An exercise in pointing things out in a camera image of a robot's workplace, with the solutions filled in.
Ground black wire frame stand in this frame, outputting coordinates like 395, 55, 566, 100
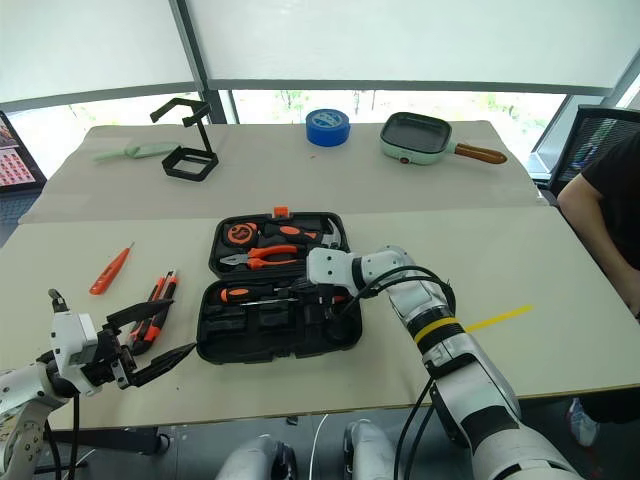
149, 97, 220, 183

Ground pale green spatula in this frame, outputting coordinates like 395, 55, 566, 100
92, 141, 182, 163

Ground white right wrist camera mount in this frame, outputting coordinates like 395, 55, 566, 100
305, 248, 362, 297

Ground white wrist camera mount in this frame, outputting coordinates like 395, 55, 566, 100
49, 312, 99, 392
305, 248, 362, 297

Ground orange black utility knife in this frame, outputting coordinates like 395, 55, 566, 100
126, 269, 179, 357

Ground orange handled pliers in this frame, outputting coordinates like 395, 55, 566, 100
218, 244, 307, 272

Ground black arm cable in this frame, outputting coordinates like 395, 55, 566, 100
43, 288, 82, 480
339, 264, 459, 480

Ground orange voltage tester pen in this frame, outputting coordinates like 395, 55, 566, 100
88, 241, 137, 296

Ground dark window frame post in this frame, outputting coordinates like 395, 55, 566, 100
168, 0, 240, 127

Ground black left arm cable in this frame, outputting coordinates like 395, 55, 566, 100
43, 288, 82, 480

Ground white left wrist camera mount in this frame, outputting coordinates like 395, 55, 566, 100
49, 312, 99, 392

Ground green pan with wooden handle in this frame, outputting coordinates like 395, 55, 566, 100
378, 111, 508, 167

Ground person in black shirt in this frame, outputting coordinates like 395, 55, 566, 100
556, 128, 640, 448

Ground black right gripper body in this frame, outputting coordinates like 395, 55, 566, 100
294, 278, 352, 322

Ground orange black screwdriver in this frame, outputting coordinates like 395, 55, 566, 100
219, 284, 302, 306

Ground red picture board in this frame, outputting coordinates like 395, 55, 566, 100
0, 110, 49, 194

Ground black plastic tool case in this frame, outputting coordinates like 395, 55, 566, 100
196, 205, 364, 366

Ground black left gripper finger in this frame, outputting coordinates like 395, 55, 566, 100
124, 342, 197, 390
102, 298, 175, 332

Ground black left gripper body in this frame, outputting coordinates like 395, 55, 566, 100
79, 327, 139, 397

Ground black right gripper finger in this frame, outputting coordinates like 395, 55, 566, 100
301, 307, 327, 342
324, 314, 358, 348

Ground black mesh office chair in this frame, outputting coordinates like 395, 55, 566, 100
536, 104, 640, 197

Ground silver rounded robot leg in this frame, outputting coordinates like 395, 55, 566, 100
341, 418, 402, 480
214, 433, 298, 480

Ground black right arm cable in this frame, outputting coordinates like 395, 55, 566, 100
339, 264, 459, 480

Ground black table base bar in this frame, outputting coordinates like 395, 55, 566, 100
47, 425, 172, 457

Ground black orange claw hammer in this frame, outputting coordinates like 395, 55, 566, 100
262, 216, 347, 250

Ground black orange tape measure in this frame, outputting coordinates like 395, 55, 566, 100
223, 219, 262, 247

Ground thin white cable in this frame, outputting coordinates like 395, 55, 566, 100
308, 413, 328, 480

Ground blue tape roll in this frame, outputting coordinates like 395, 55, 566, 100
305, 106, 352, 148

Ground yellow tape strip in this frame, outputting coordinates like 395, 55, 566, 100
464, 304, 534, 333

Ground beige table cover sheet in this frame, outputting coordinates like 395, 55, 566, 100
17, 118, 552, 225

